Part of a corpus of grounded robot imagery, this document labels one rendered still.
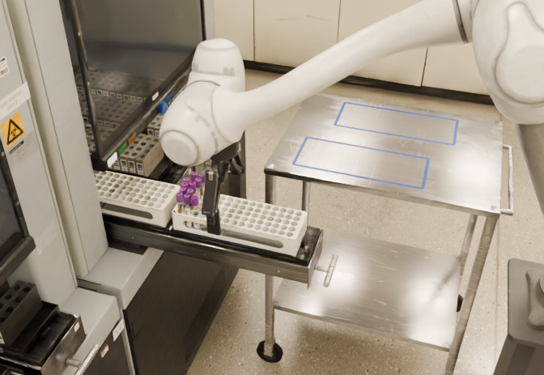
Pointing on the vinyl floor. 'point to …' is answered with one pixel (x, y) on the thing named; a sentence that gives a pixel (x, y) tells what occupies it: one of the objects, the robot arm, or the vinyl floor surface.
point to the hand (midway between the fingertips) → (224, 210)
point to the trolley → (350, 164)
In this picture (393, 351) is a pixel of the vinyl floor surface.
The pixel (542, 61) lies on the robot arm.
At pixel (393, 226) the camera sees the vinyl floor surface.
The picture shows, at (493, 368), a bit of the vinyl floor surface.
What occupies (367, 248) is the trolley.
